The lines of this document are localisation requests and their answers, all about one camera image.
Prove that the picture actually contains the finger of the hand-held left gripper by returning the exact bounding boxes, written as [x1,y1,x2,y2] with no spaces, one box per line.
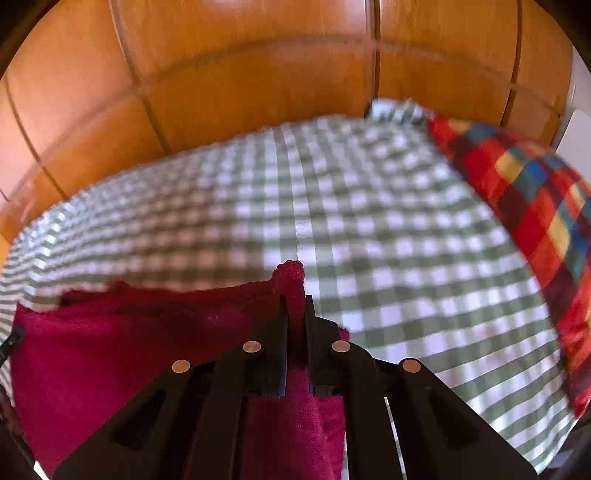
[0,326,25,370]

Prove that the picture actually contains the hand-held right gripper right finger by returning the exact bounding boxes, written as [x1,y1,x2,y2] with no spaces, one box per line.
[305,294,540,480]

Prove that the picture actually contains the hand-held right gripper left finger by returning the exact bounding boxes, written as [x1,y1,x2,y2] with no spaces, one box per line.
[52,295,290,480]

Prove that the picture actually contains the dark red velvet garment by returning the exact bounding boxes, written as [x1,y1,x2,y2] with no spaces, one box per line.
[10,259,351,480]

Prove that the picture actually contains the green checkered bed sheet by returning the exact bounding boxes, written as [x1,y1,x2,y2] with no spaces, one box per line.
[0,99,578,480]

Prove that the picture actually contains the multicolour plaid pillow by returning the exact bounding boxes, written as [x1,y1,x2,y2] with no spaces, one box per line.
[426,117,591,420]

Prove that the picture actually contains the white board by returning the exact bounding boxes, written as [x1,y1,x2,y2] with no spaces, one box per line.
[554,109,591,163]

